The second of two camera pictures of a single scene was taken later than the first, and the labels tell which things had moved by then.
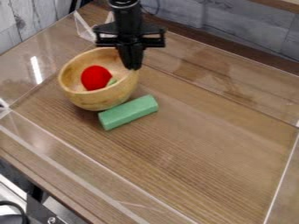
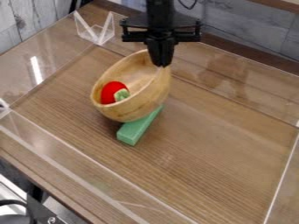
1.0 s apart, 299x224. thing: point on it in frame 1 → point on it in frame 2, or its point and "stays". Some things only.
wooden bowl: (119, 90) → (149, 80)
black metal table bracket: (39, 213) stays
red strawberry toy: (95, 77) → (114, 91)
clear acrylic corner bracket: (85, 29) stays
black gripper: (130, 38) → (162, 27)
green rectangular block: (129, 112) → (131, 129)
